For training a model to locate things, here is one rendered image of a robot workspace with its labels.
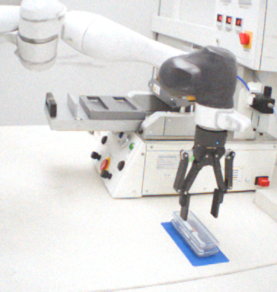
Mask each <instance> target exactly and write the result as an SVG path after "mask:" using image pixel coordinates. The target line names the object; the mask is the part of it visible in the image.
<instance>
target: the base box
mask: <svg viewBox="0 0 277 292"><path fill-rule="evenodd" d="M193 145H194V144H146V143H144V142H143V141H142V142H141V144H140V145H139V146H138V149H137V150H136V152H135V153H134V154H133V156H132V159H131V161H130V163H129V165H128V166H127V168H126V170H125V171H124V173H123V175H122V176H121V178H120V180H119V181H118V184H117V186H116V188H115V189H114V191H113V192H112V194H111V196H112V197H113V198H138V197H142V195H158V194H180V193H177V192H176V191H175V190H174V189H173V184H174V180H175V177H176V174H177V169H178V166H179V163H180V151H181V150H184V151H189V150H192V147H193ZM225 149H226V150H227V149H231V150H232V151H234V152H235V156H234V160H233V189H228V191H242V190H257V189H270V186H271V182H272V176H273V172H274V165H275V159H276V155H277V143H226V144H225ZM194 159H195V157H194V156H193V155H192V156H191V159H190V160H189V165H188V167H187V170H186V175H187V173H188V172H189V169H190V167H191V166H192V163H193V161H194ZM224 159H225V157H224V156H223V157H222V158H221V159H220V164H221V172H222V175H223V178H224ZM186 175H185V178H186ZM185 178H184V179H185ZM215 188H217V182H216V179H215V174H214V172H213V169H212V166H209V165H208V166H205V167H203V168H202V170H200V171H199V174H198V175H197V177H196V178H195V180H194V182H193V186H192V187H191V188H190V190H189V193H201V192H214V189H215Z"/></svg>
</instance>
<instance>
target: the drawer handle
mask: <svg viewBox="0 0 277 292"><path fill-rule="evenodd" d="M46 105H48V106H49V109H50V111H49V115H50V117H57V103H56V101H55V98H54V96H53V94H52V93H46Z"/></svg>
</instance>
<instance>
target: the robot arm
mask: <svg viewBox="0 0 277 292"><path fill-rule="evenodd" d="M59 38H60V39H61V40H62V41H64V42H65V43H67V44H68V45H70V47H71V48H73V49H75V50H77V51H79V52H81V53H82V54H84V55H86V56H90V57H92V58H95V59H97V60H103V61H105V62H144V63H145V64H148V65H153V66H155V67H156V68H159V69H160V70H159V74H158V80H159V83H160V85H161V86H162V88H163V90H165V91H166V92H167V93H168V94H169V95H171V96H175V97H195V98H196V102H195V109H194V112H191V116H194V123H195V124H197V125H196V127H195V138H194V145H193V147H192V150H189V151H184V150H181V151H180V163H179V166H178V169H177V174H176V177H175V180H174V184H173V189H174V190H175V191H176V192H177V193H180V200H179V204H180V207H181V208H180V217H182V219H183V220H184V221H187V215H188V210H189V200H190V196H191V195H190V194H189V190H190V188H191V187H192V186H193V182H194V180H195V178H196V177H197V175H198V174H199V171H200V170H202V168H203V167H205V166H208V165H209V166H212V169H213V172H214V174H215V179H216V182H217V188H215V189H214V194H213V199H212V209H211V216H213V217H214V218H218V210H219V207H220V204H222V202H223V198H224V194H226V193H227V192H228V189H233V160H234V156H235V152H234V151H232V150H231V149H227V150H226V149H225V144H226V141H227V131H234V132H245V131H246V130H248V128H249V127H250V125H251V120H250V119H249V118H248V117H246V116H244V115H243V114H240V113H238V112H237V111H236V110H234V92H235V90H236V87H237V70H238V68H237V60H236V57H235V55H234V54H233V53H232V52H231V51H229V50H226V49H223V48H219V47H216V46H205V47H204V48H202V49H200V50H198V51H196V52H184V51H181V50H180V49H176V48H172V47H170V46H167V45H164V44H163V43H159V42H158V41H155V40H150V39H149V38H147V37H145V36H143V35H141V34H139V33H136V32H135V31H134V30H130V29H128V28H126V27H124V26H121V25H119V24H118V23H117V22H116V23H115V22H113V21H111V20H110V19H106V18H105V17H104V16H100V15H98V14H92V13H90V12H86V11H76V10H73V11H69V12H67V8H66V6H65V5H63V4H62V3H60V2H59V1H58V0H23V1H22V3H21V6H17V5H15V6H12V5H0V43H9V42H10V43H13V44H15V45H16V47H17V48H16V50H15V51H14V54H15V55H16V56H17V57H18V58H19V61H20V62H21V64H22V65H23V66H24V67H25V68H26V69H28V70H29V71H44V70H47V69H50V68H51V67H52V66H54V64H55V62H56V58H57V55H58V53H57V51H56V50H57V44H58V41H59ZM192 155H193V156H194V157H195V159H194V161H193V163H192V166H191V167H190V169H189V172H188V173H187V175H186V170H187V167H188V165H189V160H190V159H191V156H192ZM223 156H224V157H225V159H224V178H223V175H222V172H221V164H220V159H221V158H222V157H223ZM185 175H186V178H185ZM184 178H185V179H184Z"/></svg>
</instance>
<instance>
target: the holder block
mask: <svg viewBox="0 0 277 292"><path fill-rule="evenodd" d="M79 103H80V105H81V106H82V108H83V109H84V112H85V113H86V115H88V117H89V119H127V120H145V111H144V110H143V109H142V108H141V107H140V106H139V105H138V104H137V103H136V102H135V101H134V100H132V99H131V98H130V97H128V96H102V95H81V96H79Z"/></svg>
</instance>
